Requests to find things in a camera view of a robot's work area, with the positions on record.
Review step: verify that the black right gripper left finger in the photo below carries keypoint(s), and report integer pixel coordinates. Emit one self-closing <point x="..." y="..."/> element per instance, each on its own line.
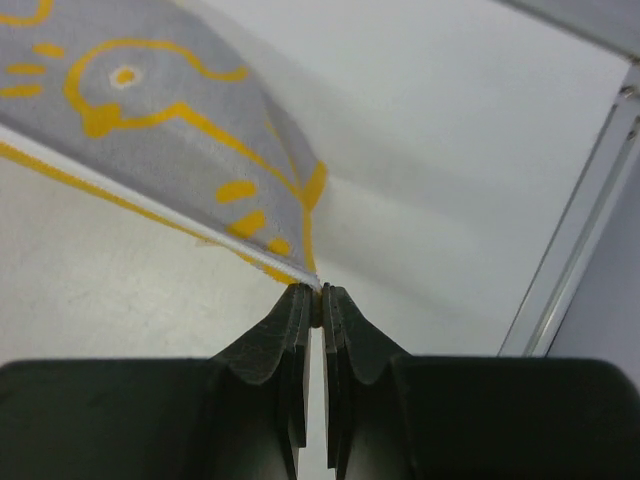
<point x="240" y="414"/>

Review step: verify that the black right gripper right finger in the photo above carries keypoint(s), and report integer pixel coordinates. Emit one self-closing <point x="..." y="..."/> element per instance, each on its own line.
<point x="394" y="415"/>

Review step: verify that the grey yellow towel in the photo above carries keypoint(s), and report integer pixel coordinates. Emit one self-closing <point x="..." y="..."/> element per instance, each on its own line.
<point x="143" y="104"/>

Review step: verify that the aluminium side rail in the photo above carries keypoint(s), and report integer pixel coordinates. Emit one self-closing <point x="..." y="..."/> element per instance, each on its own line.
<point x="614" y="27"/>

